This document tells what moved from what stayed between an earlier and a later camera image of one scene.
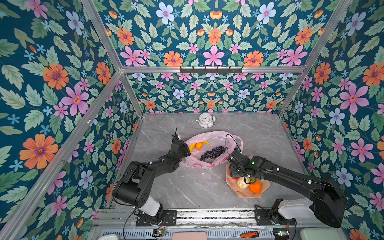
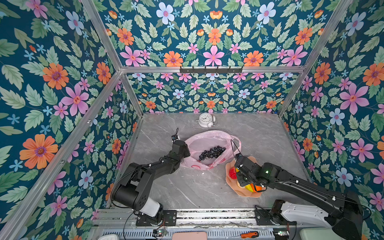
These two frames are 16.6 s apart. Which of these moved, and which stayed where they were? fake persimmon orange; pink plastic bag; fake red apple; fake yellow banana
Moved: fake yellow banana
Stayed: fake persimmon orange; pink plastic bag; fake red apple
